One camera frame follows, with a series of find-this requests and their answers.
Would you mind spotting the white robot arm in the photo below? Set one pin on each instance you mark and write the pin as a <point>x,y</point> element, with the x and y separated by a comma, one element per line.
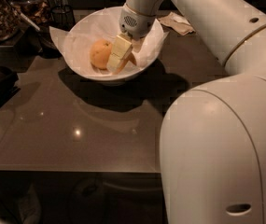
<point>213,137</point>

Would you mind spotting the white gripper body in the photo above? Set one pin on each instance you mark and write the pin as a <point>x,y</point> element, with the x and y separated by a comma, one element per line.
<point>137,24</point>

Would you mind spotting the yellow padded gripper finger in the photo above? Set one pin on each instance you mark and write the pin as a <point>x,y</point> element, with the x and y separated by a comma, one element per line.
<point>137,44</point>
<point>121,48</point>

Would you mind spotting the dark metal box stand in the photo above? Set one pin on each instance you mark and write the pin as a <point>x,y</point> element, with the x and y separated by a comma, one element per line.
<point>18,52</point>

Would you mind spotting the white shoe under table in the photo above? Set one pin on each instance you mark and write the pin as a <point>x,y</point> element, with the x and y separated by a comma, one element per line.
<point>20,209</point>

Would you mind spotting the white bowl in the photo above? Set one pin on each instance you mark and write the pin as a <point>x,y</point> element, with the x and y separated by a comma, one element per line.
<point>76,47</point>

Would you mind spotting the black wire mesh cup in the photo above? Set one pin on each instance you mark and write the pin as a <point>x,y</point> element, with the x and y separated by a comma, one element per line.
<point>63,17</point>

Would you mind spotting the white paper liner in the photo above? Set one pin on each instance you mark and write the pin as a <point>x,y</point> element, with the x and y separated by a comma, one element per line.
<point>89,28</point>

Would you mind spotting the crumpled brown paper napkins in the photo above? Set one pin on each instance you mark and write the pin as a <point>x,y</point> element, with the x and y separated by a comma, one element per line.
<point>177,22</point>

